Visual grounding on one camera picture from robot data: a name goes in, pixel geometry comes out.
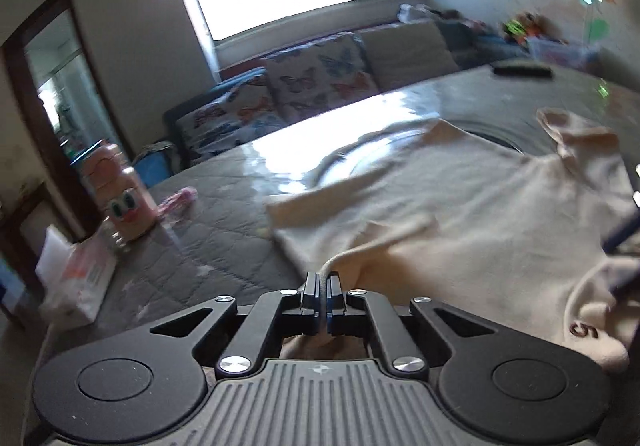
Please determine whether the dark wooden door frame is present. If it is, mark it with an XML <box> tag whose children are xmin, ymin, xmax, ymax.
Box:
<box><xmin>1</xmin><ymin>0</ymin><xmax>134</xmax><ymax>235</ymax></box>

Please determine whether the clear plastic storage bin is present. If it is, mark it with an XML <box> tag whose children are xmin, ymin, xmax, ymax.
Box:
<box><xmin>526</xmin><ymin>38</ymin><xmax>600</xmax><ymax>73</ymax></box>

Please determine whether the dark blue sofa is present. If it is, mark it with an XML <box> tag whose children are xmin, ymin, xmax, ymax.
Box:
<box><xmin>163</xmin><ymin>19</ymin><xmax>527</xmax><ymax>168</ymax></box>

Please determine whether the butterfly cushion left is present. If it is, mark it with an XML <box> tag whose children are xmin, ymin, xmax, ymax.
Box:
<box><xmin>176</xmin><ymin>76</ymin><xmax>286</xmax><ymax>164</ymax></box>

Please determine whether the cream sweatshirt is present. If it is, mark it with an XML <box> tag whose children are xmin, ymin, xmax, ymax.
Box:
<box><xmin>266</xmin><ymin>109</ymin><xmax>639</xmax><ymax>371</ymax></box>

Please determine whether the black remote control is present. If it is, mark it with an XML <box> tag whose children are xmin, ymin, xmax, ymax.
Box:
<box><xmin>490</xmin><ymin>60</ymin><xmax>553</xmax><ymax>80</ymax></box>

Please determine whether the white tissue box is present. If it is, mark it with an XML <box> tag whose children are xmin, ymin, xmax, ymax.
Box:
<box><xmin>36</xmin><ymin>225</ymin><xmax>117</xmax><ymax>330</ymax></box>

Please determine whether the pink cartoon water bottle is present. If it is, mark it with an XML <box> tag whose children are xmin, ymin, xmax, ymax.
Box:
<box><xmin>80</xmin><ymin>140</ymin><xmax>158</xmax><ymax>242</ymax></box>

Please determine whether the white plush toy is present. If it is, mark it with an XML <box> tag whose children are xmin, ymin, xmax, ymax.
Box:
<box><xmin>397</xmin><ymin>3</ymin><xmax>442</xmax><ymax>24</ymax></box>

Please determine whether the blue blanket on sofa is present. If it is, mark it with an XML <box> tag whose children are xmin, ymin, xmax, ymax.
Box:
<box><xmin>134</xmin><ymin>140</ymin><xmax>181</xmax><ymax>188</ymax></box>

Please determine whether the butterfly cushion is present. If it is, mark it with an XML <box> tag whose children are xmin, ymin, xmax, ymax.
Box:
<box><xmin>176</xmin><ymin>76</ymin><xmax>286</xmax><ymax>164</ymax></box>
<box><xmin>262</xmin><ymin>32</ymin><xmax>380</xmax><ymax>124</ymax></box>

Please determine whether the plush toys pile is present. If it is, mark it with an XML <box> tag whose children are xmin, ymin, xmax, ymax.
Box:
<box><xmin>501</xmin><ymin>12</ymin><xmax>547</xmax><ymax>45</ymax></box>

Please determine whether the plain beige cushion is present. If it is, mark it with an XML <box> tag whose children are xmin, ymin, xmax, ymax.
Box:
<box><xmin>359</xmin><ymin>20</ymin><xmax>460</xmax><ymax>92</ymax></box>

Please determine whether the butterfly cushion middle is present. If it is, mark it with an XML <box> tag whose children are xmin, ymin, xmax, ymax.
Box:
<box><xmin>262</xmin><ymin>32</ymin><xmax>380</xmax><ymax>124</ymax></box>

